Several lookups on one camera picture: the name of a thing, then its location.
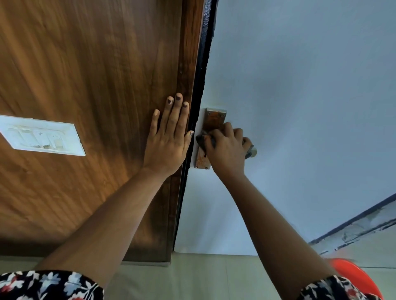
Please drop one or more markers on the person's left hand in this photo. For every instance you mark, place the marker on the person's left hand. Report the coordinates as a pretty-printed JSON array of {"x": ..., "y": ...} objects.
[{"x": 165, "y": 148}]

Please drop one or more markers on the person's right hand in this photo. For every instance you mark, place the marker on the person's right hand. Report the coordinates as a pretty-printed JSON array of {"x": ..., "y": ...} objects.
[{"x": 227, "y": 154}]

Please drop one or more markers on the person's left middle finger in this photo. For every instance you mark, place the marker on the person's left middle finger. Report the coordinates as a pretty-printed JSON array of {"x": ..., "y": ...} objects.
[{"x": 177, "y": 112}]

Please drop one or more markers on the person's left little finger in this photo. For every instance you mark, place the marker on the person's left little finger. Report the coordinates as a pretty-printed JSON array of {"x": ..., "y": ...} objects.
[{"x": 154, "y": 123}]

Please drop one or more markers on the person's left thumb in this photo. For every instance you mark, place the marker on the person's left thumb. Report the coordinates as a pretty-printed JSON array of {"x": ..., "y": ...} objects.
[{"x": 189, "y": 142}]

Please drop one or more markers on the person's right thumb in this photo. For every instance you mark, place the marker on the person's right thumb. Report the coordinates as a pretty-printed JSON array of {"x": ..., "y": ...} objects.
[{"x": 212, "y": 139}]

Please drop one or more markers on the dark cleaning cloth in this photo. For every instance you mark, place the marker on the dark cleaning cloth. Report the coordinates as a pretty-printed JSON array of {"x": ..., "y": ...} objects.
[{"x": 202, "y": 142}]

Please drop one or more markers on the person's left forearm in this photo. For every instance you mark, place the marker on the person's left forearm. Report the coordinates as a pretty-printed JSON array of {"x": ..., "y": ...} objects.
[{"x": 117, "y": 222}]

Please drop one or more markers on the person's right forearm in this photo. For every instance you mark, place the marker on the person's right forearm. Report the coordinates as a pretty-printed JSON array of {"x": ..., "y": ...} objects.
[{"x": 269, "y": 235}]

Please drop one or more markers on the brown wooden panel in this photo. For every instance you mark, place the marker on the brown wooden panel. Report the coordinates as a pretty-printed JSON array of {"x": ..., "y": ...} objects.
[{"x": 92, "y": 61}]

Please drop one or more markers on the white door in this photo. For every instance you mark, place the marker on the white door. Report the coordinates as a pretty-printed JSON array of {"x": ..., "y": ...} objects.
[{"x": 294, "y": 92}]

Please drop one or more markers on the black floral garment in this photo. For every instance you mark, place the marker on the black floral garment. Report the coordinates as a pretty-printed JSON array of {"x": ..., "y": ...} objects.
[{"x": 46, "y": 286}]

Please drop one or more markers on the red plastic stool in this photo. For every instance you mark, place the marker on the red plastic stool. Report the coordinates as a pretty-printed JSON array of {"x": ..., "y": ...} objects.
[{"x": 355, "y": 275}]

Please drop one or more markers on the white electrical switch plate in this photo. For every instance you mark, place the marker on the white electrical switch plate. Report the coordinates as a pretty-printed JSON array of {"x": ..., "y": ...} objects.
[{"x": 43, "y": 136}]

